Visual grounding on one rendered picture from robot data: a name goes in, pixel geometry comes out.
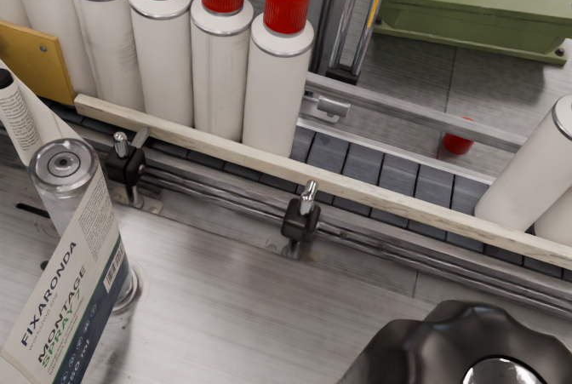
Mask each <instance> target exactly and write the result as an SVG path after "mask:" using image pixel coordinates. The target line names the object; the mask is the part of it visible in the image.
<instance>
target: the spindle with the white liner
mask: <svg viewBox="0 0 572 384"><path fill-rule="evenodd" d="M335 384H572V352H571V351H570V350H569V349H568V348H567V347H566V346H565V345H564V344H563V343H562V342H561V341H560V340H559V339H558V338H557V337H556V336H555V335H548V334H543V333H540V332H537V331H534V330H531V329H529V328H527V327H526V326H524V325H523V324H521V323H519V322H518V321H517V320H516V319H515V318H514V317H513V316H512V315H510V314H509V313H508V312H507V311H506V310H505V309H504V308H503V307H500V306H498V305H495V304H491V303H487V302H482V301H470V300H446V301H442V302H441V303H439V304H438V305H437V306H436V307H435V308H434V309H433V310H432V311H431V312H430V313H429V314H428V315H427V316H426V318H425V319H424V320H423V321H421V320H413V319H394V320H392V321H390V322H389V323H388V324H386V325H385V326H384V327H383V328H382V329H380V330H379V331H378V332H377V333H376V334H375V336H374V337H373V338H372V339H371V340H370V342H369V343H368V345H367V346H366V347H365V348H364V349H363V350H362V351H361V353H360V354H359V355H358V356H357V358H356V359H355V360H354V362H353V363H352V365H351V366H350V367H349V368H348V370H347V371H346V372H345V374H344V375H343V376H342V377H341V378H340V379H339V380H338V381H337V382H336V383H335Z"/></svg>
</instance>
